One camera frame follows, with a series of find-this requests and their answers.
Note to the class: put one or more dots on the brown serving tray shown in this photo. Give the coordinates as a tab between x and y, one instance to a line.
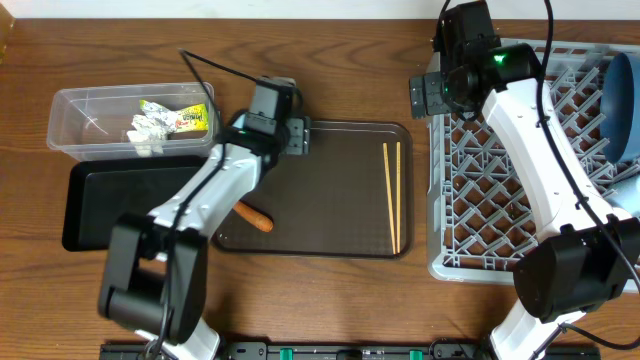
332	201

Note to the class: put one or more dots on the wooden chopstick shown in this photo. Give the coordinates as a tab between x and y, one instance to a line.
389	197

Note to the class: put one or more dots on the orange carrot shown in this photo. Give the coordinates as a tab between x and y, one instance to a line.
254	217

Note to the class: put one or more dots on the black waste tray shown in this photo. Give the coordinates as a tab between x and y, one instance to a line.
100	192

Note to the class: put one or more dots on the white tissue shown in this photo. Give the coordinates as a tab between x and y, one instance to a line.
147	136

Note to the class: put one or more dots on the clear plastic waste bin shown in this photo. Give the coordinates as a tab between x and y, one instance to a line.
91	123

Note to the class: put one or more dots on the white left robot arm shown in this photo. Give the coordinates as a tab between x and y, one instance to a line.
154	280

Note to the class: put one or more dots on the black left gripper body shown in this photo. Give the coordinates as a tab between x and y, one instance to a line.
298	138

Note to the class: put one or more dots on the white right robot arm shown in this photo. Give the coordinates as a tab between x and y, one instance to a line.
587	248

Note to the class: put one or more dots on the light blue small cup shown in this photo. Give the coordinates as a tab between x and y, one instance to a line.
625	194

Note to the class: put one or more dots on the grey dishwasher rack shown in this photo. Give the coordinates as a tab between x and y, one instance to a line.
480	223

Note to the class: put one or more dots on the dark blue plate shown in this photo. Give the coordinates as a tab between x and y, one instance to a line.
620	106

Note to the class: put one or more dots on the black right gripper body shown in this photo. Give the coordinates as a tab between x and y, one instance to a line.
434	93

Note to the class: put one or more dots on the yellow snack wrapper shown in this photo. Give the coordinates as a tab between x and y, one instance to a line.
192	118

